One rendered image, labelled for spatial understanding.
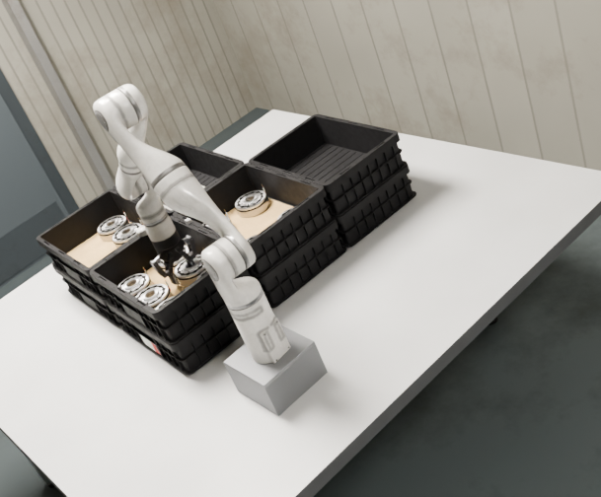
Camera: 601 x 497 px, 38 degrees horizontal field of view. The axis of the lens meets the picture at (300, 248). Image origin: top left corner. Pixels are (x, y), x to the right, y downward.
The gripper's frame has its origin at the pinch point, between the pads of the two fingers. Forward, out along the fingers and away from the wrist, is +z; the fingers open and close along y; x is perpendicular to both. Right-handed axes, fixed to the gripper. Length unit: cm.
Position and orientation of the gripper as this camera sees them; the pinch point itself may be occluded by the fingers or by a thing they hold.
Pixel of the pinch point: (184, 273)
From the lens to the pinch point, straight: 247.5
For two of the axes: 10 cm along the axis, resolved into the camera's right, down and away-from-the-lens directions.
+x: -5.9, -2.6, 7.6
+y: 7.4, -5.6, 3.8
